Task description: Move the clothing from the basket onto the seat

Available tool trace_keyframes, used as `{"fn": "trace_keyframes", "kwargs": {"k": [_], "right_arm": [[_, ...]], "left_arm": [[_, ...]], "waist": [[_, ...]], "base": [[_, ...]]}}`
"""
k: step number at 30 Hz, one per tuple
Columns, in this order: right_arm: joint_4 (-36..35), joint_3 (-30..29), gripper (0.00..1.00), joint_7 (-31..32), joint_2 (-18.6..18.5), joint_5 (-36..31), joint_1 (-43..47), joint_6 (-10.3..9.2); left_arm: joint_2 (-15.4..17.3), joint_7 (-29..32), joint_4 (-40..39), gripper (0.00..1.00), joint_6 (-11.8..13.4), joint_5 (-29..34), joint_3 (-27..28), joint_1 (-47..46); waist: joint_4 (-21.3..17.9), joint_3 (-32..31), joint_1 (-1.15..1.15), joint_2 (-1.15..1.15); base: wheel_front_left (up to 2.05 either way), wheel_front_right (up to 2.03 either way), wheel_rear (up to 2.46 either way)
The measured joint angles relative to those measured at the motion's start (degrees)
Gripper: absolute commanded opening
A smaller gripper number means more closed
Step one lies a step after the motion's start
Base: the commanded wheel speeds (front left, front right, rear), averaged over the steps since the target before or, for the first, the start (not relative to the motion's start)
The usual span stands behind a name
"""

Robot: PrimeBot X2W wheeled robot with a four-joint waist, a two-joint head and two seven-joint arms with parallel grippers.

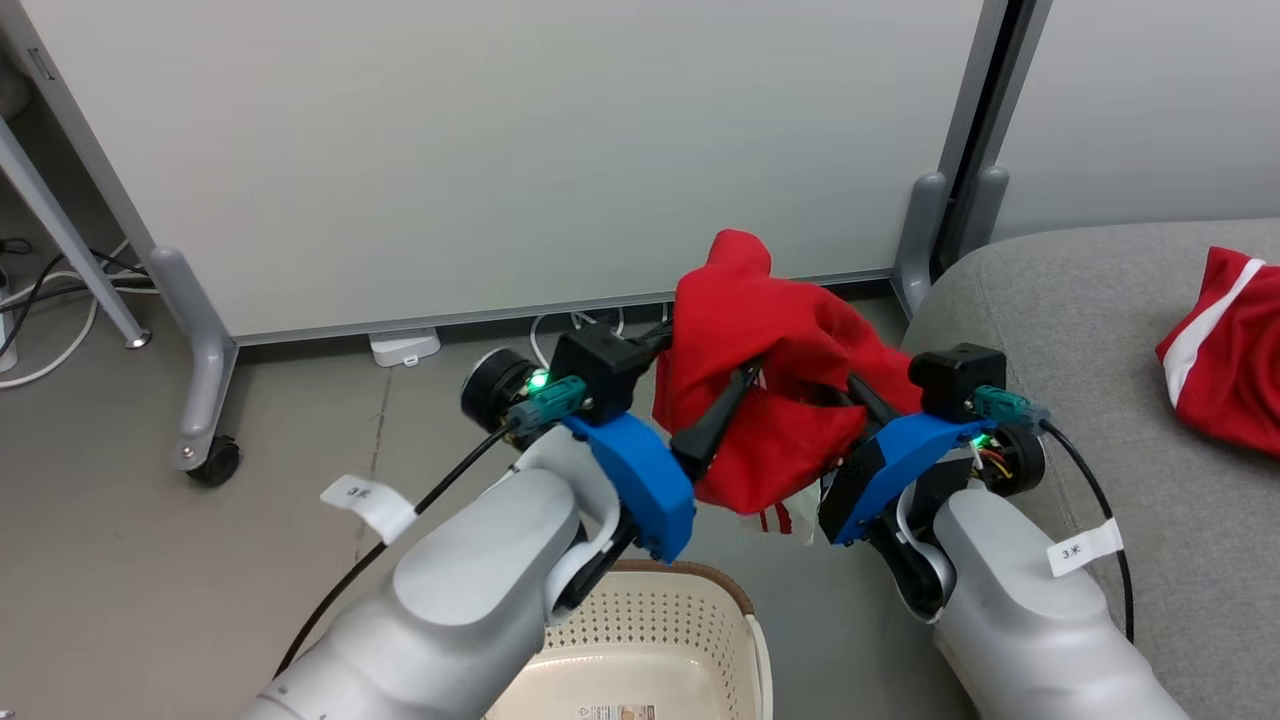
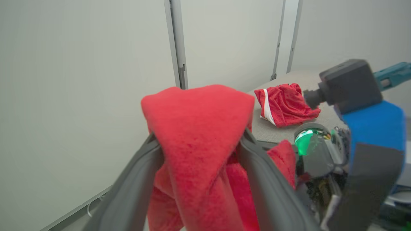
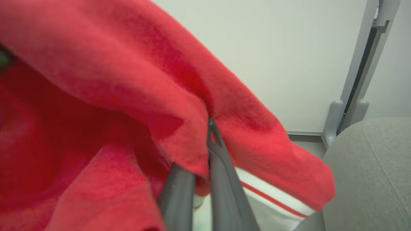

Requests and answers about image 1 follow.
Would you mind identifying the grey partition foot with caster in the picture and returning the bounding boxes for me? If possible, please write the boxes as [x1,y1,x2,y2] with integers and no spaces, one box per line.
[147,245,240,473]

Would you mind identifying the grey metal table leg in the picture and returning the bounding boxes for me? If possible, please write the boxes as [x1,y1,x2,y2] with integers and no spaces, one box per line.
[0,113,154,351]

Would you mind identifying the black caster wheel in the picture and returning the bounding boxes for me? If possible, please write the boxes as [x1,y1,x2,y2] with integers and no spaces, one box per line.
[187,434,242,489]

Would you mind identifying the white left cable tag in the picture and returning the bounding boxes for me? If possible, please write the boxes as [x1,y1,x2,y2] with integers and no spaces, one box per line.
[319,474,418,547]

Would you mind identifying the grey fabric sofa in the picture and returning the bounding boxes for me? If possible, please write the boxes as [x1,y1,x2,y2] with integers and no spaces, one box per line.
[899,218,1280,720]

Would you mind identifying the white cable tag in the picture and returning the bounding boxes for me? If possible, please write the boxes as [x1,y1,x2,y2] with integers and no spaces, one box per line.
[319,474,418,547]
[1047,518,1125,580]

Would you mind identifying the long white cable by table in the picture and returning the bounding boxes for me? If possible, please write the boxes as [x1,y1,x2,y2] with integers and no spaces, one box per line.
[0,238,162,390]

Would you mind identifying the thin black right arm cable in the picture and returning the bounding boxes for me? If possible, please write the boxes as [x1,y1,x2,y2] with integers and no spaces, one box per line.
[1038,418,1138,644]

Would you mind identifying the teal right camera connector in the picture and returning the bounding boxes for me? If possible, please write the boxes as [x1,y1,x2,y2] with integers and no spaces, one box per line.
[971,385,1052,428]

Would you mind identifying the teal left camera connector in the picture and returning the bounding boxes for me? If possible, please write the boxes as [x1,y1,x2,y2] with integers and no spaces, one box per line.
[508,376,588,438]

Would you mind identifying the teal camera connector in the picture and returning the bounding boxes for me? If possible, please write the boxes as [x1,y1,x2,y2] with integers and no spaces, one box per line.
[508,376,588,438]
[971,385,1052,428]

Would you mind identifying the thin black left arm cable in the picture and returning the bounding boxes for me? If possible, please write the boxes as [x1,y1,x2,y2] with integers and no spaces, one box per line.
[273,424,523,683]

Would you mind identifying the large white partition panel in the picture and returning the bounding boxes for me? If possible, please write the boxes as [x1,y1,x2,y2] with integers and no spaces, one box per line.
[0,0,1013,348]

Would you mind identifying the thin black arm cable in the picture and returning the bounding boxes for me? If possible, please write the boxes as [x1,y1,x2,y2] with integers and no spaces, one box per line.
[1038,418,1138,644]
[273,424,523,683]

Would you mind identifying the coiled white floor cable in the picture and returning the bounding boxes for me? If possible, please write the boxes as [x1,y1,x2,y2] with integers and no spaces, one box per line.
[527,307,628,372]

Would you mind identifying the narrow white partition panel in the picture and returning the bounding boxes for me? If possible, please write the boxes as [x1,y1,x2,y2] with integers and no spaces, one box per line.
[983,0,1280,243]

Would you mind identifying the black cables by table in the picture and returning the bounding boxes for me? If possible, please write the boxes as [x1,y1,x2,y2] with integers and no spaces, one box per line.
[0,236,153,358]

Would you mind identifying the cream perforated laundry basket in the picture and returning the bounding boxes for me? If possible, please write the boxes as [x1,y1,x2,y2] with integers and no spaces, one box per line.
[484,559,774,720]

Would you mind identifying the red garment with white stripe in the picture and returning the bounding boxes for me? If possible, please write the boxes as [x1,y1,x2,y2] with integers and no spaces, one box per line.
[1154,245,1280,460]

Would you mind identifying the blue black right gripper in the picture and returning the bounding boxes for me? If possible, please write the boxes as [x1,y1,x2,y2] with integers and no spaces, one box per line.
[817,371,988,547]

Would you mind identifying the white right cable tag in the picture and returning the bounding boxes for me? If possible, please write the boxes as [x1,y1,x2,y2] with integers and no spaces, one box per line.
[1047,518,1125,580]

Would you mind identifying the white power adapter box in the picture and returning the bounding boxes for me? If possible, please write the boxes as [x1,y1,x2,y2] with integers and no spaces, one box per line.
[367,327,442,369]

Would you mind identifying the short grey partition foot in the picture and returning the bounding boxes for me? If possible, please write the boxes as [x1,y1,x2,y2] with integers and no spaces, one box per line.
[891,171,948,318]
[963,165,1012,268]

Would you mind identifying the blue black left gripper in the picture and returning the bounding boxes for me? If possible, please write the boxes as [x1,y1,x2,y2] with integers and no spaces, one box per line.
[563,320,764,564]

